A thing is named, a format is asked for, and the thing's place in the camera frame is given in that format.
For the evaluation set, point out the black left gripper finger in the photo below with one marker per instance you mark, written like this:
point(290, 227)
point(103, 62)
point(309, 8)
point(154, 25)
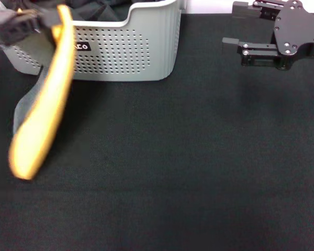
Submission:
point(36, 19)

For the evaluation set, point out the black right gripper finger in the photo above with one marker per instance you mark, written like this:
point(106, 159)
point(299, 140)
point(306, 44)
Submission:
point(244, 9)
point(259, 51)

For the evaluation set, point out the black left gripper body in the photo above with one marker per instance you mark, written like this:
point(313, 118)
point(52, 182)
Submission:
point(5, 34)

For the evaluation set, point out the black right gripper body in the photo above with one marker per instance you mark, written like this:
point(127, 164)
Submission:
point(295, 28)

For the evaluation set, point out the yellow and grey towel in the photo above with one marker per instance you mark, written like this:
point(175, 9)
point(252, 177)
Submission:
point(47, 104)

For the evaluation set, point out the grey perforated plastic storage box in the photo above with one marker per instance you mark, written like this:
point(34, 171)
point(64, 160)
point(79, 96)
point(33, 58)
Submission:
point(146, 39)

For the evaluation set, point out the black tablecloth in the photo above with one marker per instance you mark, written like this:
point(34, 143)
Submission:
point(172, 157)

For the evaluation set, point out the black cloth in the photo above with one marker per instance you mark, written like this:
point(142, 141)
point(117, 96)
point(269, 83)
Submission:
point(99, 10)

